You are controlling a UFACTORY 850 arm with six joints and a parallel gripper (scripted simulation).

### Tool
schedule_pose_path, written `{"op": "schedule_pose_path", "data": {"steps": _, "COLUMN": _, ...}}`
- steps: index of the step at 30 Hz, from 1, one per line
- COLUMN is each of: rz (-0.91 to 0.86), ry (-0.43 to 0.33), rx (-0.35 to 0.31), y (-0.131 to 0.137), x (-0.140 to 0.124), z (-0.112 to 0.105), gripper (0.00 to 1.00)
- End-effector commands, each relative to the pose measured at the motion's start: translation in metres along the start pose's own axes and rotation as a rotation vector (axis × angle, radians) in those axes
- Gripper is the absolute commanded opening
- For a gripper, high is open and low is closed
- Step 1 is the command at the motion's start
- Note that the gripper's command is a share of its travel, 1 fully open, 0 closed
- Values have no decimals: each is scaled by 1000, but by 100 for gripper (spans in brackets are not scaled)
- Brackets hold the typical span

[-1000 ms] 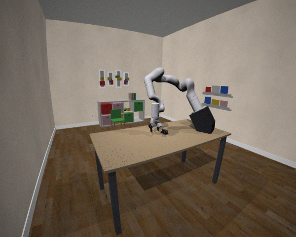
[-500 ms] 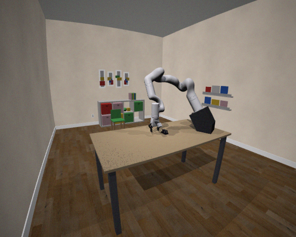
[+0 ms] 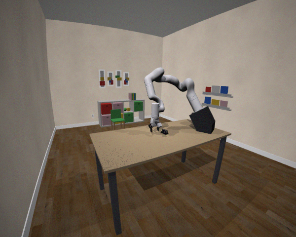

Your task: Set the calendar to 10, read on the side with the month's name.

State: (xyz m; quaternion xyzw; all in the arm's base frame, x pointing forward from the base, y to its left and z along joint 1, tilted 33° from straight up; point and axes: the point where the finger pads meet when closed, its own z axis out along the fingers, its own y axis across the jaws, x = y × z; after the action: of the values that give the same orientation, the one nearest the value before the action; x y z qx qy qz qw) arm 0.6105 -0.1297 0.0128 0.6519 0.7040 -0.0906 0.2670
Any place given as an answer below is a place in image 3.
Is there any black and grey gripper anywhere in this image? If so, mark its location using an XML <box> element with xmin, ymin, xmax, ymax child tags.
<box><xmin>148</xmin><ymin>118</ymin><xmax>159</xmax><ymax>132</ymax></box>

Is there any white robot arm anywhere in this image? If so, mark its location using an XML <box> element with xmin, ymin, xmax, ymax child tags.
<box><xmin>144</xmin><ymin>68</ymin><xmax>205</xmax><ymax>118</ymax></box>

